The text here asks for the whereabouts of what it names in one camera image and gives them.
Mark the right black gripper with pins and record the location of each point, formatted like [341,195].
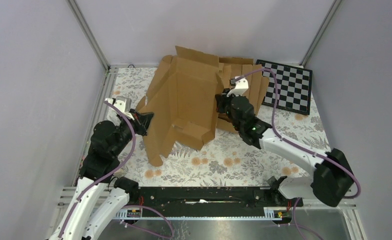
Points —
[221,99]

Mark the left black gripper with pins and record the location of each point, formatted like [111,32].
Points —
[142,121]

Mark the brown cardboard box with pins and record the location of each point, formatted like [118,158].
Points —
[181,95]

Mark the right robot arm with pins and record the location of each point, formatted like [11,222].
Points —
[330,175]

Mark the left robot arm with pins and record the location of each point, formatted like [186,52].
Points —
[82,221]

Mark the floral table mat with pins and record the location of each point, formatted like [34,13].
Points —
[226,160]

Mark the black white checkerboard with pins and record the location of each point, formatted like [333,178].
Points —
[294,86]

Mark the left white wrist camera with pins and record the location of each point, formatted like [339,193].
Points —
[123,104]

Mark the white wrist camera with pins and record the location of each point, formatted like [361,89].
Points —
[123,104]
[240,87]

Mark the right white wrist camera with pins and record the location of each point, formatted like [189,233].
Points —
[240,87]

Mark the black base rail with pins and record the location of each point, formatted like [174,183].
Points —
[213,202]

